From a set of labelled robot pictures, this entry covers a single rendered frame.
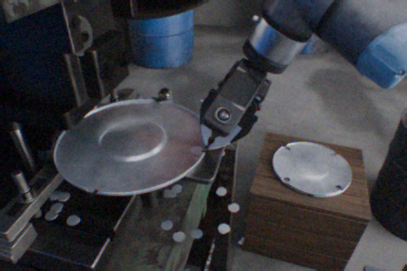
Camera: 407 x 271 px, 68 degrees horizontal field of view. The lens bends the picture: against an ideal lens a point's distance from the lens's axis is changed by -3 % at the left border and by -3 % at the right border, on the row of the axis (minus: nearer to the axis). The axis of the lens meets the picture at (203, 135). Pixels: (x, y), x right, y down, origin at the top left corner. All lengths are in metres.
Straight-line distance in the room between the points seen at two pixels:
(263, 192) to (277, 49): 0.74
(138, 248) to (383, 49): 0.49
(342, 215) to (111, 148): 0.80
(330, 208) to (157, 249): 0.67
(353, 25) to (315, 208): 0.81
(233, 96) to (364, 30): 0.18
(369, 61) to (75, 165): 0.47
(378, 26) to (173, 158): 0.37
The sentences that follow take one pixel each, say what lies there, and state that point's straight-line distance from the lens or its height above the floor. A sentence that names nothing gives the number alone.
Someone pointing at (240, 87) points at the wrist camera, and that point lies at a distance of 0.44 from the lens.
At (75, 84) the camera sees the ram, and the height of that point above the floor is 0.93.
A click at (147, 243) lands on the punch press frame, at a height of 0.64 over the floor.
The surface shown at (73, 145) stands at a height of 0.78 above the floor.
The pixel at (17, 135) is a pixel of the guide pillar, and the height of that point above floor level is 0.82.
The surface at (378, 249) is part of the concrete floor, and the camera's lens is 1.54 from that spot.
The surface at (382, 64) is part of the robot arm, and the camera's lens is 0.38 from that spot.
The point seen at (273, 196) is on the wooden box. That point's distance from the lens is 1.09.
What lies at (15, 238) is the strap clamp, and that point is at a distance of 0.57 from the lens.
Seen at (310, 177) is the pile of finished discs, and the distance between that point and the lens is 1.18.
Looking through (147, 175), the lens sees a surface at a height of 0.78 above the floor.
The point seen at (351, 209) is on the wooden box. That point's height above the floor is 0.35.
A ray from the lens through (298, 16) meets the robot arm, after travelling 0.41.
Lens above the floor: 1.14
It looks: 36 degrees down
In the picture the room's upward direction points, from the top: straight up
